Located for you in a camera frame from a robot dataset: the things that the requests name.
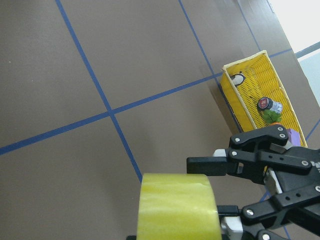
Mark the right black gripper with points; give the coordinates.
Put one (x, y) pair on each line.
(293, 181)

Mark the purple foam block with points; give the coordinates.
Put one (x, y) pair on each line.
(294, 137)

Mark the yellow tape roll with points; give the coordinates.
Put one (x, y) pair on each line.
(177, 207)

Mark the yellow woven basket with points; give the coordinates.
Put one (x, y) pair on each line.
(261, 80)

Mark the toy panda figure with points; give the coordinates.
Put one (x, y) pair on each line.
(238, 78)

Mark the orange toy carrot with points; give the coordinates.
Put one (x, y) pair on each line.
(271, 117)

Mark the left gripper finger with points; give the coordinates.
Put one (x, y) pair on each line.
(131, 237)

